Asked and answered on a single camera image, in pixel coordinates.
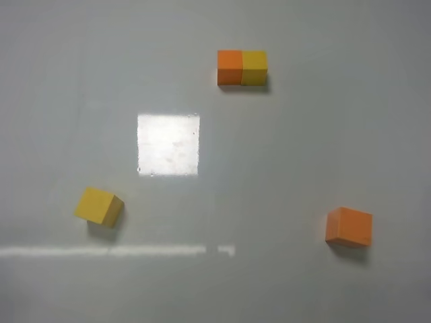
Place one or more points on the orange template block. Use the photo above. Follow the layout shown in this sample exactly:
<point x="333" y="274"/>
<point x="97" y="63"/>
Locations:
<point x="229" y="67"/>

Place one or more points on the yellow template block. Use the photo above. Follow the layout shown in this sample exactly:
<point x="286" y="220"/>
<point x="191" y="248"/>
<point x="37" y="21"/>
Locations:
<point x="254" y="68"/>

